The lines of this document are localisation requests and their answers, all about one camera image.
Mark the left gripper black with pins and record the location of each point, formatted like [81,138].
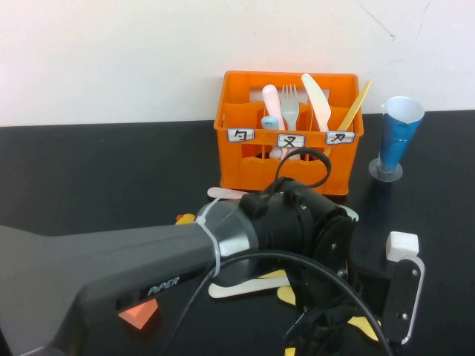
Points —
[323,293]

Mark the yellow plastic spoon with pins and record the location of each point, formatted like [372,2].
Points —
[285,296]

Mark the white plastic fork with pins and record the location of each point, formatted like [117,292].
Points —
[237,290]

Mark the yellow plastic knife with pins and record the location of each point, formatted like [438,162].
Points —
[354,107]

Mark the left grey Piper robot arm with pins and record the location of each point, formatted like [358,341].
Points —
[111,267]

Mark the orange plastic cutlery holder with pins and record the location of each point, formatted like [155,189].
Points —
[259,174]

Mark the yellow plastic fork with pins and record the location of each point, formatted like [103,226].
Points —
[276,274]

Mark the yellow foam cube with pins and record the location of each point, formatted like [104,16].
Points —
[289,352]

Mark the mint green plastic spoon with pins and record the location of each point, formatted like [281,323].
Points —
[352,215]

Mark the white foam cube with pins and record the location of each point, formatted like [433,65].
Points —
[402,244]

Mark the white zip tie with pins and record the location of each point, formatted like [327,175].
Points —
[213,237]

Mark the pink plastic spoon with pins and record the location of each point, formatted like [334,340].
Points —
[226,193]

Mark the white paper label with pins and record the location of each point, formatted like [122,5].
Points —
[291,141]
[340,137]
[241,135]

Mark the yellow toy duck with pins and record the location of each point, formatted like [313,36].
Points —
[185,219]

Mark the clear cone cup blue paper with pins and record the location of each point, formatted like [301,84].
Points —
[395,144]

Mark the grey green plastic fork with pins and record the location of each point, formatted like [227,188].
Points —
[290,111]

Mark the orange foam cube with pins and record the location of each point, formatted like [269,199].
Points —
[139,315]

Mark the cream plastic knife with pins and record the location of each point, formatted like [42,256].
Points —
[317,104]

